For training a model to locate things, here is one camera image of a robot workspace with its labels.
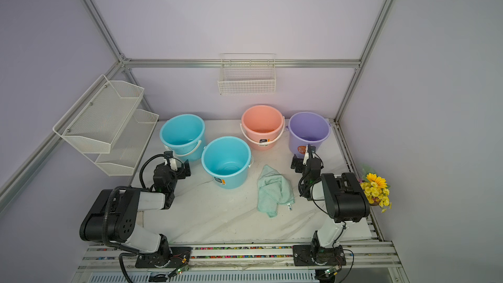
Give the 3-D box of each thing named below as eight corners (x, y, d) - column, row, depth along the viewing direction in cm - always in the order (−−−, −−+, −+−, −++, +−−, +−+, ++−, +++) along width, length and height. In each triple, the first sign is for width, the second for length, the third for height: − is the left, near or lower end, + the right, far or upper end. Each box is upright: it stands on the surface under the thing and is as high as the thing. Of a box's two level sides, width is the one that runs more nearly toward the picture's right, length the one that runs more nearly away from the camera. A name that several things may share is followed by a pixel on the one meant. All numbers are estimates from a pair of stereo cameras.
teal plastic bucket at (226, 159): (205, 195, 91) (196, 177, 77) (212, 157, 105) (205, 136, 91) (250, 195, 91) (248, 177, 77) (251, 157, 105) (250, 136, 91)
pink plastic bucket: (242, 154, 106) (240, 133, 92) (244, 125, 120) (242, 103, 107) (282, 154, 106) (286, 133, 92) (279, 125, 120) (282, 103, 106)
